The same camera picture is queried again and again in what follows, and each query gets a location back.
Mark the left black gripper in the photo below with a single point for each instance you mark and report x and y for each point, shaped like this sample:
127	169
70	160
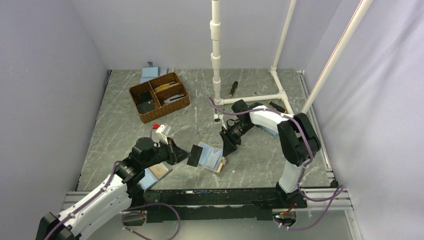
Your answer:
177	154

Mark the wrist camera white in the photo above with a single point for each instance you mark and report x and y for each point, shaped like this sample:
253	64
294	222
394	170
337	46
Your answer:
160	132
218	119

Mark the black item in basket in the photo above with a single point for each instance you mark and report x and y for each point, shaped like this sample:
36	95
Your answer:
145	102

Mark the blue card holder at back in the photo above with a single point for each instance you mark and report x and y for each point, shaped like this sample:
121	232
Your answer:
151	72

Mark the brown wicker divided basket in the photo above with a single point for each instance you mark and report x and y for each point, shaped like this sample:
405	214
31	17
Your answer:
159	97

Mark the gold credit card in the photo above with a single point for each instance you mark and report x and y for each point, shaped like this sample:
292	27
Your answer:
165	86

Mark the blue orange card holder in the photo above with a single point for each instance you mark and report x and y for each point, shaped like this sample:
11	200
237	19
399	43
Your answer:
154	174

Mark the black orange screwdriver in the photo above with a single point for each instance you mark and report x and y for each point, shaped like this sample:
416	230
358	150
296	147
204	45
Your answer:
233	89

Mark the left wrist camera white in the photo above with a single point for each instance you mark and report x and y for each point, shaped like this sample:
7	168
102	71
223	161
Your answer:
160	132

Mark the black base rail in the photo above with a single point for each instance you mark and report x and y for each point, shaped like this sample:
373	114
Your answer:
214	204

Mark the silver grey vip card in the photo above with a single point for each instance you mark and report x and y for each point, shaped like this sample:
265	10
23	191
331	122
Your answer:
173	98

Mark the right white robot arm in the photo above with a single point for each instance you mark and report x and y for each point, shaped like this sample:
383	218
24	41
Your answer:
298	139

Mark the tan blue card holder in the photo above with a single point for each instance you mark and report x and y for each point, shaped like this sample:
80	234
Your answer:
211	158

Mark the black credit card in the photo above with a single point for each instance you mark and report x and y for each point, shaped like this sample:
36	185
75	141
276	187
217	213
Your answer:
195	155

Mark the white pvc pipe frame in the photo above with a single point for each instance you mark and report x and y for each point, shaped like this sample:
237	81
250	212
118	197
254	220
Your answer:
250	33

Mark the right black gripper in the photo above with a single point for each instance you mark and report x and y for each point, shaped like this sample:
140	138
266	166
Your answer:
230	140

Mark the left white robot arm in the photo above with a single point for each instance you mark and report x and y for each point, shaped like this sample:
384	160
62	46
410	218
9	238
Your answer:
114	195

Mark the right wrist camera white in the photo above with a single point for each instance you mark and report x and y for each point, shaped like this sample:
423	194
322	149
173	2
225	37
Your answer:
218	119

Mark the blue open card holder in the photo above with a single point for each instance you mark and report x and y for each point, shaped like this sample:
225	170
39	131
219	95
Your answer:
273	131

